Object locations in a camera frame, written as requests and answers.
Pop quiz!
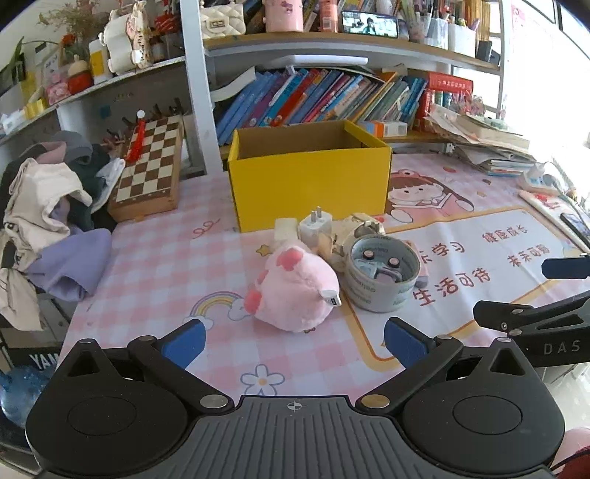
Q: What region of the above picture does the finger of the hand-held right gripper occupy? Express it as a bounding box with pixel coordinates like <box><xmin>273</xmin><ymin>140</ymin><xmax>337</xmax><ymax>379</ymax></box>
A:
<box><xmin>541</xmin><ymin>255</ymin><xmax>590</xmax><ymax>280</ymax></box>
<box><xmin>473</xmin><ymin>290</ymin><xmax>590</xmax><ymax>335</ymax></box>

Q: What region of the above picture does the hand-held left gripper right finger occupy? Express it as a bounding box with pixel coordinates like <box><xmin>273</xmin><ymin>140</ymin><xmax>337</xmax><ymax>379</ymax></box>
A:
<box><xmin>356</xmin><ymin>317</ymin><xmax>536</xmax><ymax>415</ymax></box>

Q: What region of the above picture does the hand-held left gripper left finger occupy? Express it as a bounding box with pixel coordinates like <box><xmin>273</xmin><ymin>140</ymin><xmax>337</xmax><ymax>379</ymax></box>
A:
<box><xmin>58</xmin><ymin>318</ymin><xmax>234</xmax><ymax>415</ymax></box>

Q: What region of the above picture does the grey tape roll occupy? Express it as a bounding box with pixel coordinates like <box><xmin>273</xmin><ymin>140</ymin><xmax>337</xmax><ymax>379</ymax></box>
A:
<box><xmin>344</xmin><ymin>233</ymin><xmax>418</xmax><ymax>313</ymax></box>

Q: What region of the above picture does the small pink eraser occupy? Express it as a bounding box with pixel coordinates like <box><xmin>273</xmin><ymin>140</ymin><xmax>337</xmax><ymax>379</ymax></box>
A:
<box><xmin>414</xmin><ymin>248</ymin><xmax>433</xmax><ymax>289</ymax></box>

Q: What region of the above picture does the small grey pink gadget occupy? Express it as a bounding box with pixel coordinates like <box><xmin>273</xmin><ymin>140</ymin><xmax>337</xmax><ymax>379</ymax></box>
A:
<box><xmin>354</xmin><ymin>258</ymin><xmax>403</xmax><ymax>285</ymax></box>

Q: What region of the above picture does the pink plush toy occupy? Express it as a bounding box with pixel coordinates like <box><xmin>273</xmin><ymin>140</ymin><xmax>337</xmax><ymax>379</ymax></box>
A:
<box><xmin>244</xmin><ymin>242</ymin><xmax>342</xmax><ymax>333</ymax></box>

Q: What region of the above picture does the white charger plug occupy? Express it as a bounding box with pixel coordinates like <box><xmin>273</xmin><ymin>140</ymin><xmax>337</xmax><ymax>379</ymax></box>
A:
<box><xmin>298</xmin><ymin>207</ymin><xmax>333</xmax><ymax>255</ymax></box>

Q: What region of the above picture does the white card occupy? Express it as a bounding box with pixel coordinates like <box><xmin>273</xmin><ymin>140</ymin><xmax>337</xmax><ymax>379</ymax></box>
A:
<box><xmin>274</xmin><ymin>218</ymin><xmax>301</xmax><ymax>252</ymax></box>

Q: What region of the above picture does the yellow cardboard box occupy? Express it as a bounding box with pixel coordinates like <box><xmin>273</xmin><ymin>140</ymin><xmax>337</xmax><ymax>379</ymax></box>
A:
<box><xmin>228</xmin><ymin>120</ymin><xmax>393</xmax><ymax>234</ymax></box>

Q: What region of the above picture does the pink checked desktop mat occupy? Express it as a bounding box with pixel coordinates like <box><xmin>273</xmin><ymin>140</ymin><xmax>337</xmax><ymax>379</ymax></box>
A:
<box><xmin>69</xmin><ymin>152</ymin><xmax>590</xmax><ymax>402</ymax></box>

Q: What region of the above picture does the black smartphone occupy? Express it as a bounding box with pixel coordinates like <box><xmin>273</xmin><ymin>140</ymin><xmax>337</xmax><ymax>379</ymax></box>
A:
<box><xmin>559</xmin><ymin>211</ymin><xmax>590</xmax><ymax>250</ymax></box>

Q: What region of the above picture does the white power strip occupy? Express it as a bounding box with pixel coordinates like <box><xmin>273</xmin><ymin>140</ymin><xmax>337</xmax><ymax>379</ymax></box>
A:
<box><xmin>516</xmin><ymin>161</ymin><xmax>562</xmax><ymax>195</ymax></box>

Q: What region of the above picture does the cream plastic gadget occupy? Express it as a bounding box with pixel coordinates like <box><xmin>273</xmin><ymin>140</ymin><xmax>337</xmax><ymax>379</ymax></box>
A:
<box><xmin>328</xmin><ymin>213</ymin><xmax>386</xmax><ymax>269</ymax></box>

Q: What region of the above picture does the pile of papers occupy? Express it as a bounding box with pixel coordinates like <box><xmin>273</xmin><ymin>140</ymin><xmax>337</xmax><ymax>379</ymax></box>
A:
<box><xmin>423</xmin><ymin>103</ymin><xmax>538</xmax><ymax>176</ymax></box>

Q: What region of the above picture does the blue water bottle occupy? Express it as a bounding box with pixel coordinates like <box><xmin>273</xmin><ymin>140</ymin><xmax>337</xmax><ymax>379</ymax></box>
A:
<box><xmin>0</xmin><ymin>366</ymin><xmax>52</xmax><ymax>427</ymax></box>

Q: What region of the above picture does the wooden chessboard box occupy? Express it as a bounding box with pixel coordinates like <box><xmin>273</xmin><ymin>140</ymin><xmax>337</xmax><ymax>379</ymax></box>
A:
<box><xmin>107</xmin><ymin>115</ymin><xmax>184</xmax><ymax>223</ymax></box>

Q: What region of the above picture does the pile of clothes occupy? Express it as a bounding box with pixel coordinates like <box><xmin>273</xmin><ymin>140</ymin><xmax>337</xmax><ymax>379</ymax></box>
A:
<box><xmin>0</xmin><ymin>131</ymin><xmax>126</xmax><ymax>331</ymax></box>

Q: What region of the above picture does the red tassel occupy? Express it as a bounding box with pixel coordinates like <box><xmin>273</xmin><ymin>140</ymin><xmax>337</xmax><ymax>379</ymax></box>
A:
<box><xmin>123</xmin><ymin>109</ymin><xmax>148</xmax><ymax>163</ymax></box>

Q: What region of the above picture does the orange white cardboard box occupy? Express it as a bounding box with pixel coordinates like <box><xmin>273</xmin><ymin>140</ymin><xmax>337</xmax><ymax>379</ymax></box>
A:
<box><xmin>357</xmin><ymin>120</ymin><xmax>409</xmax><ymax>138</ymax></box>

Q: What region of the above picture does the red thick book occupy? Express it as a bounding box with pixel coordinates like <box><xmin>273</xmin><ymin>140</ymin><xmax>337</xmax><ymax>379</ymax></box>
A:
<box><xmin>426</xmin><ymin>71</ymin><xmax>475</xmax><ymax>95</ymax></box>

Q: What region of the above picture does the white wooden bookshelf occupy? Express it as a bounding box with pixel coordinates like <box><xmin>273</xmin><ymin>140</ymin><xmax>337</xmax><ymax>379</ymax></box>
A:
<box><xmin>0</xmin><ymin>0</ymin><xmax>508</xmax><ymax>178</ymax></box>

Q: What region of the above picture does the row of blue red books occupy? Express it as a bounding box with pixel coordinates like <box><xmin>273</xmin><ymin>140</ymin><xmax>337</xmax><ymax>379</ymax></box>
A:
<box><xmin>214</xmin><ymin>68</ymin><xmax>430</xmax><ymax>147</ymax></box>

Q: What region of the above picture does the white open book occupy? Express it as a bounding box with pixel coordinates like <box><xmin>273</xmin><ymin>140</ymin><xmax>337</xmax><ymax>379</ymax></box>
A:
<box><xmin>211</xmin><ymin>66</ymin><xmax>257</xmax><ymax>102</ymax></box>

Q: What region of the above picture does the shelf of yellow spined books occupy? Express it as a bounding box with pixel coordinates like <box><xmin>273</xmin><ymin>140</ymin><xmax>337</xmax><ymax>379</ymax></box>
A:
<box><xmin>454</xmin><ymin>0</ymin><xmax>504</xmax><ymax>47</ymax></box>

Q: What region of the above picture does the yellow white bottle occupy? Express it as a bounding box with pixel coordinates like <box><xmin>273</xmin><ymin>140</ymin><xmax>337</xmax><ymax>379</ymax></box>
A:
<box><xmin>88</xmin><ymin>39</ymin><xmax>112</xmax><ymax>84</ymax></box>

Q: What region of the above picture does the white lamp bar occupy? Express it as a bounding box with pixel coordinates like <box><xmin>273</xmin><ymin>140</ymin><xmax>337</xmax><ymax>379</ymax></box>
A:
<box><xmin>264</xmin><ymin>55</ymin><xmax>370</xmax><ymax>68</ymax></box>

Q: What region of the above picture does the white ceramic ornament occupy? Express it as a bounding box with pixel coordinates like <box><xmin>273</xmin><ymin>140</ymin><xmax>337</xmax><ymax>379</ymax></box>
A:
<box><xmin>98</xmin><ymin>2</ymin><xmax>156</xmax><ymax>75</ymax></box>

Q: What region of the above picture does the smartphone with lit screen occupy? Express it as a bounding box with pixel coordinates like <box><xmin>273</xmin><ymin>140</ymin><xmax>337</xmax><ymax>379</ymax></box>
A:
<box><xmin>340</xmin><ymin>10</ymin><xmax>400</xmax><ymax>39</ymax></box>

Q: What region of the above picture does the white quilted handbag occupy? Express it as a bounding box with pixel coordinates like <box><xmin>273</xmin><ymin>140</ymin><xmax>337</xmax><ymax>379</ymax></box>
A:
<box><xmin>200</xmin><ymin>2</ymin><xmax>245</xmax><ymax>38</ymax></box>

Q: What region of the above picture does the orange pink bottle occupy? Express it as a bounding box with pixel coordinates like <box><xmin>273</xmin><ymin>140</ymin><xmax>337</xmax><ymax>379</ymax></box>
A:
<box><xmin>317</xmin><ymin>0</ymin><xmax>342</xmax><ymax>32</ymax></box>

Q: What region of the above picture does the pink cup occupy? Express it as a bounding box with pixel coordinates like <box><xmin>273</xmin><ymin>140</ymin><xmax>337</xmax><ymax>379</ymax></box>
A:
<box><xmin>263</xmin><ymin>0</ymin><xmax>305</xmax><ymax>33</ymax></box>

